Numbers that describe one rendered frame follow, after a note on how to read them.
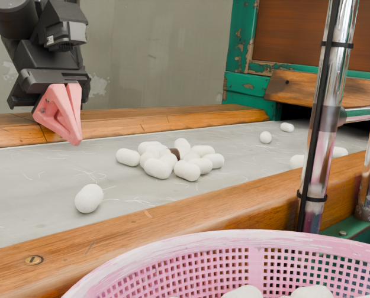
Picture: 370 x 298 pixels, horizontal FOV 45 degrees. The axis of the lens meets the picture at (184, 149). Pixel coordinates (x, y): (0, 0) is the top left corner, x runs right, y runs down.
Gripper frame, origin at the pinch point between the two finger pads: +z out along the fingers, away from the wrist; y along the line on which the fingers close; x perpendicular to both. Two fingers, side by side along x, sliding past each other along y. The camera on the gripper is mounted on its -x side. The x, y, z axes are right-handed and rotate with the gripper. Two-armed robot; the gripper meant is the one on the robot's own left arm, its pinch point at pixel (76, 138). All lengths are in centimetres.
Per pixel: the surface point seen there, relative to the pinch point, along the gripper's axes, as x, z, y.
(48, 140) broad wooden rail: 4.6, -3.2, -0.7
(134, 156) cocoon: -6.0, 7.7, 1.6
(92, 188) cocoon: -11.9, 13.8, -10.7
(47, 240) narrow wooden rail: -17.3, 19.5, -19.8
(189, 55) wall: 67, -94, 149
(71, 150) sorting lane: 1.9, 0.6, -0.1
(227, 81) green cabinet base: 8, -19, 58
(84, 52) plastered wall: 118, -147, 134
